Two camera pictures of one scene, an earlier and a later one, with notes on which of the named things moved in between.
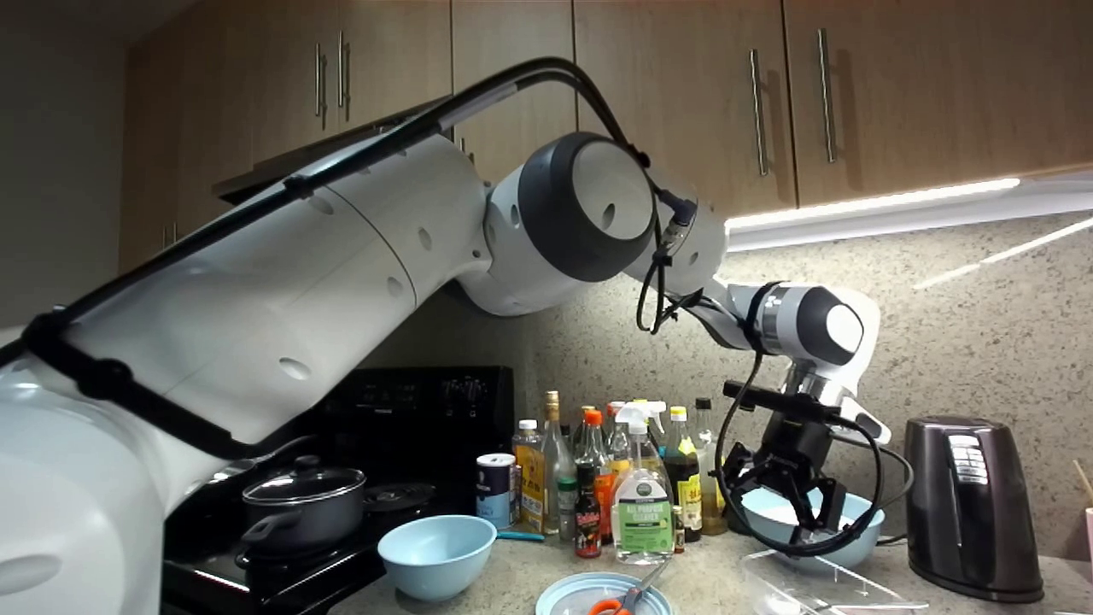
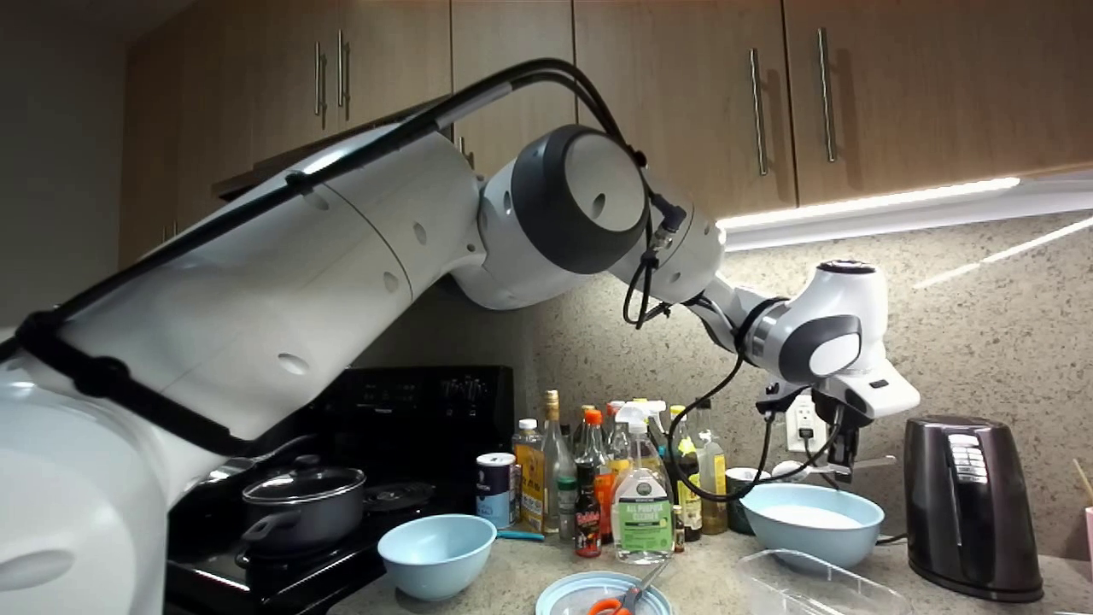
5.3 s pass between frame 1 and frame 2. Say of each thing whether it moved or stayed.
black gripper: moved
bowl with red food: stayed
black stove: stayed
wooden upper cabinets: stayed
